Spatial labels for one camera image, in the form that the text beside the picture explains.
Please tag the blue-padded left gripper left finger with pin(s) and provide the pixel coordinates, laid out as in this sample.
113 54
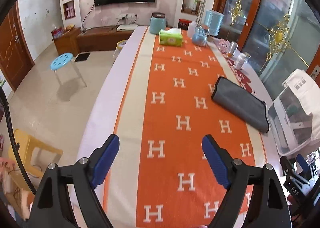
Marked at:
52 205

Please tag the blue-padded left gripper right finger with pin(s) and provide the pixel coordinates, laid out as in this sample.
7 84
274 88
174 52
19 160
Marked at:
267 206

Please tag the purple and grey towel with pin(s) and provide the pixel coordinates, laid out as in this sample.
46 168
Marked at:
241 103

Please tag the yellow plastic chair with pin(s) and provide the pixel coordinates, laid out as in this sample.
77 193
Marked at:
30 155

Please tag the white appliance with clear cover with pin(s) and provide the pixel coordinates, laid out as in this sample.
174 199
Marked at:
291 126

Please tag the orange H-pattern table runner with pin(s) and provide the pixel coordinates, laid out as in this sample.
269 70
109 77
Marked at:
187 127

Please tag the white cloth bag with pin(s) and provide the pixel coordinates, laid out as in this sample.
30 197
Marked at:
306 91

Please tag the white pill bottle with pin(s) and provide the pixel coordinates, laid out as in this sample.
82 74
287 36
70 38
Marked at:
240 60

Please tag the brown wooden door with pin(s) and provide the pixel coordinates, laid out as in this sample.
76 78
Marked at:
16 60

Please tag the black floor scale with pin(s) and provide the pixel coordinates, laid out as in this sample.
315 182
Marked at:
82 57

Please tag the pink plush toy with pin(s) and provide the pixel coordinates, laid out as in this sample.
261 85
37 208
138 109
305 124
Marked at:
223 45

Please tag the wooden TV cabinet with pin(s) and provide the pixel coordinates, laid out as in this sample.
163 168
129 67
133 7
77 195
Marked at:
78 41

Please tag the glass snow globe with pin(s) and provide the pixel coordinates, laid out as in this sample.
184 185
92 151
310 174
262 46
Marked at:
200 35

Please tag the white set-top box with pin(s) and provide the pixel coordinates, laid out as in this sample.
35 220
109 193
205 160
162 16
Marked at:
129 27

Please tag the green tissue box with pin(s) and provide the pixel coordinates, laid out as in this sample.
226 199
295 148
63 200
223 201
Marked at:
171 37

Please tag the light blue cylindrical lamp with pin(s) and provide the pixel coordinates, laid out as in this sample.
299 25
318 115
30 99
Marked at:
213 20

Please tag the white plastic squeeze bottle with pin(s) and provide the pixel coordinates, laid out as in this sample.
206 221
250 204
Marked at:
191 29

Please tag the teal canister with dark lid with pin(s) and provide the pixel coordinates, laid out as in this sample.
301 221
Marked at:
158 21

